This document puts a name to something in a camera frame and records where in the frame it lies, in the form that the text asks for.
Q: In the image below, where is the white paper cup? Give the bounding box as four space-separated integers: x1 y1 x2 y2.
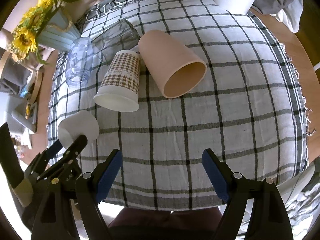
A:
57 110 99 149

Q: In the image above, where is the brown checked paper cup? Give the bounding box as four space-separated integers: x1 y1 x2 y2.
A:
94 50 140 112

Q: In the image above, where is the clear blue plastic cup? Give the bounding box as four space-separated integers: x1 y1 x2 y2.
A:
65 37 100 88

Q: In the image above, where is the grey faceted glass cup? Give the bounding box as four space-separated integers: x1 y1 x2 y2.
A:
92 20 140 63

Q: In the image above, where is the pink plastic cup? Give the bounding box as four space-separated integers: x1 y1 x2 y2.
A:
138 30 207 99

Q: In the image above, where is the sunflower bouquet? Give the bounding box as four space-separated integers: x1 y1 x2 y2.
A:
7 0 79 64

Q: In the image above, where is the light blue ribbed vase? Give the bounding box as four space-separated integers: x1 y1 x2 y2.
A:
37 7 81 52

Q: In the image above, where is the black white checked tablecloth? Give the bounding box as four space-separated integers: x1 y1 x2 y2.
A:
47 0 309 210

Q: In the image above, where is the grey blanket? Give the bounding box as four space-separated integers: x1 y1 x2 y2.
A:
252 0 304 33

